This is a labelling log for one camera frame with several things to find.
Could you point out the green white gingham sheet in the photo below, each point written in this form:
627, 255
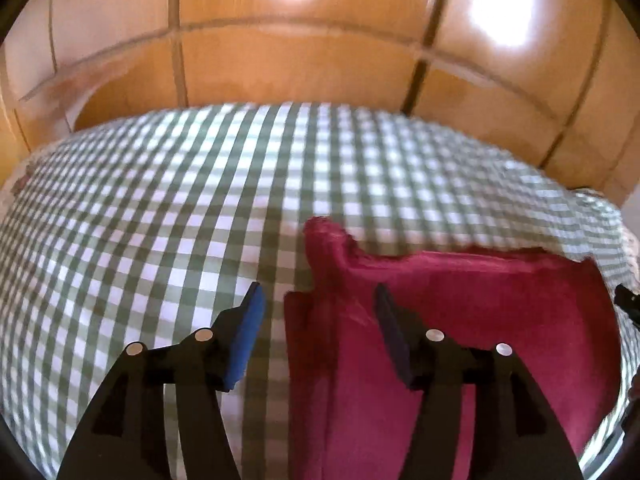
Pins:
150, 210

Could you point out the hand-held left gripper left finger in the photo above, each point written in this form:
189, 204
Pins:
247, 340

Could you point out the red garment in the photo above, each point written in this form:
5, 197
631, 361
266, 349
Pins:
500, 300

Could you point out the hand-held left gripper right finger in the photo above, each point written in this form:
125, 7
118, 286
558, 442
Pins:
395, 341

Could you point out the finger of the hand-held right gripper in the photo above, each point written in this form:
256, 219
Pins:
628, 300

